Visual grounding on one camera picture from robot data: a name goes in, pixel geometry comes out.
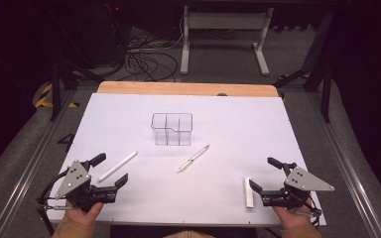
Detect dark equipment with red light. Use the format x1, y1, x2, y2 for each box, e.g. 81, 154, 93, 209
88, 1, 132, 67

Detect black table bracket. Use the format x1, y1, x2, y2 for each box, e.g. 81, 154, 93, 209
57, 132, 75, 153

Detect person's right hand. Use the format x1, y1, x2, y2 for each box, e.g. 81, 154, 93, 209
272, 199, 314, 231

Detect black metal stand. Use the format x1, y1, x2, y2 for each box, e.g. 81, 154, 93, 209
48, 56, 106, 122
272, 9, 335, 124

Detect clear plastic divided container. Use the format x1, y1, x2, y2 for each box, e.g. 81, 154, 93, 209
150, 112, 193, 147

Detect yellow black hazard tape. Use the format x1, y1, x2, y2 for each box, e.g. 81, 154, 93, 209
34, 82, 80, 109

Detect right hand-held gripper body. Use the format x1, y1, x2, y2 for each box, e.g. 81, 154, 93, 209
260, 162, 335, 211

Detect silver white pen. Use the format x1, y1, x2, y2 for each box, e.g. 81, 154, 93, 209
176, 144, 210, 174

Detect white metal stand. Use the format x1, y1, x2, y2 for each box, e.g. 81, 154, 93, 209
180, 5, 275, 77

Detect hand-held gripper cable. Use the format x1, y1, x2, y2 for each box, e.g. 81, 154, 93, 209
294, 194, 322, 228
36, 171, 75, 237

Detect person's left hand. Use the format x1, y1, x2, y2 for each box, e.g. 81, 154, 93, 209
63, 201, 105, 230

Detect right hand-held gripper cable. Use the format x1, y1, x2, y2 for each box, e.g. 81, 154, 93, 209
294, 194, 322, 228

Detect left hand-held gripper cable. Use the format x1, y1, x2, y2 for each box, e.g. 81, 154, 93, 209
36, 171, 75, 237

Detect white table board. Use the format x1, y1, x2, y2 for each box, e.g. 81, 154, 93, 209
41, 92, 327, 228

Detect long white pen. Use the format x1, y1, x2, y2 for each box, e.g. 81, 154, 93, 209
96, 151, 138, 183

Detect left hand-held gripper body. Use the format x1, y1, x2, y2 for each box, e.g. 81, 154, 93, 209
54, 160, 118, 213

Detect aluminium rail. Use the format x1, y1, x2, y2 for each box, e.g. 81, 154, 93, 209
306, 92, 381, 238
0, 90, 77, 238

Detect black floor cables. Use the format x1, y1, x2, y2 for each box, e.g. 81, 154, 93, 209
112, 29, 180, 83

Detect short white stick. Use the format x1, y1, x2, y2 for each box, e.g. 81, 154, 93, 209
243, 177, 255, 209

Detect wooden table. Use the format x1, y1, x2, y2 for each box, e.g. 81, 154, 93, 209
96, 80, 280, 98

